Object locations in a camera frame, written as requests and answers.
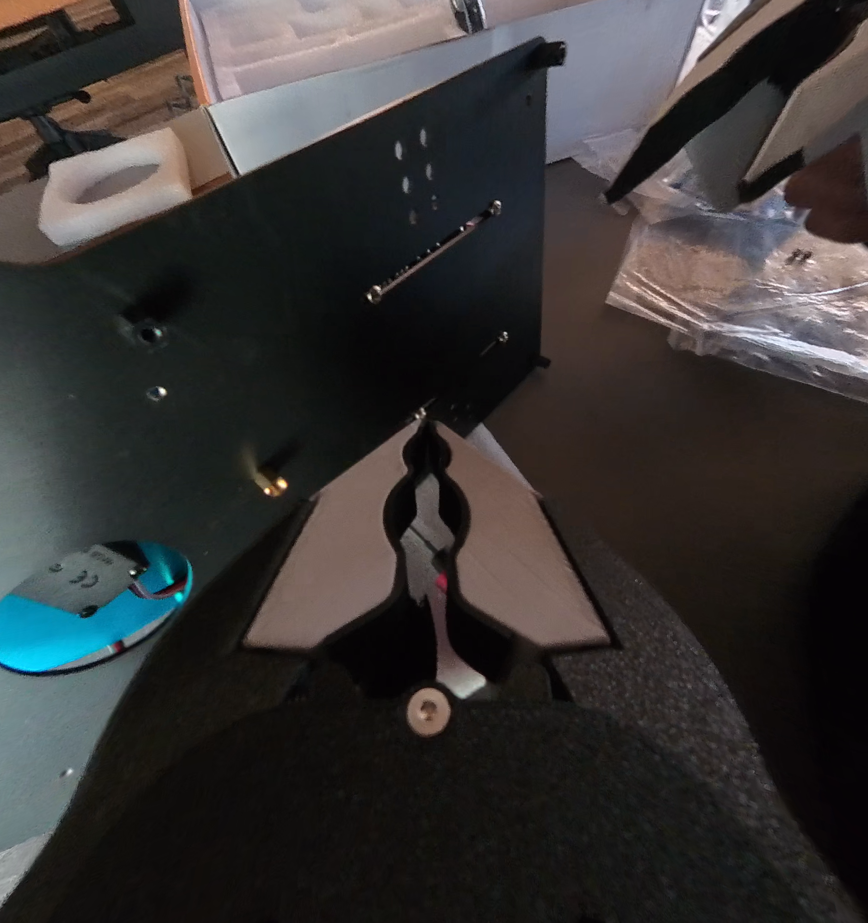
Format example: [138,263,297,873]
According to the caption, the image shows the black office chair base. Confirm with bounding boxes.
[0,87,128,177]

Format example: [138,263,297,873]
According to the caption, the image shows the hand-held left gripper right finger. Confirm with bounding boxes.
[429,420,617,656]

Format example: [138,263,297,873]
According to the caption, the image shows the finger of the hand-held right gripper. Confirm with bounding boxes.
[739,13,868,204]
[606,0,868,212]

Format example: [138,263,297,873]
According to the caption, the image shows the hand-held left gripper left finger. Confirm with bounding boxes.
[244,422,428,652]

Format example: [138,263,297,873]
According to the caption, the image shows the silver motor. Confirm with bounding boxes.
[12,544,147,621]

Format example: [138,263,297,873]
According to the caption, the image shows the wooden table with black frame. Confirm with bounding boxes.
[0,0,186,131]

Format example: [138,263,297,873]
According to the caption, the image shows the white foam block with hole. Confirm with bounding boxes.
[39,128,193,249]

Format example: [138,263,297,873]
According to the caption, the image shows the person in black shirt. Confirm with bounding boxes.
[802,461,868,923]

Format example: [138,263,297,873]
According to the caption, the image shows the person's right hand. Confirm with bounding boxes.
[783,137,868,249]

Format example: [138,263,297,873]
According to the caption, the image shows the dark grey desk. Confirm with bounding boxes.
[0,155,868,758]

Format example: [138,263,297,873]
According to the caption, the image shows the black metal plate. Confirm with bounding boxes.
[0,37,568,873]

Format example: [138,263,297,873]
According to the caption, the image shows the orange white cardboard box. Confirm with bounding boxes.
[178,0,698,177]

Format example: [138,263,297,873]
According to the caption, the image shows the large clear plastic bag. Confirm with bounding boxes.
[607,195,868,412]

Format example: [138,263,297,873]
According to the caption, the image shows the red and black motor wires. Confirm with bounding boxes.
[106,555,193,653]

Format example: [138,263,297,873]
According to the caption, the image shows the blue metal robot frame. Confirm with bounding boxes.
[0,541,193,675]

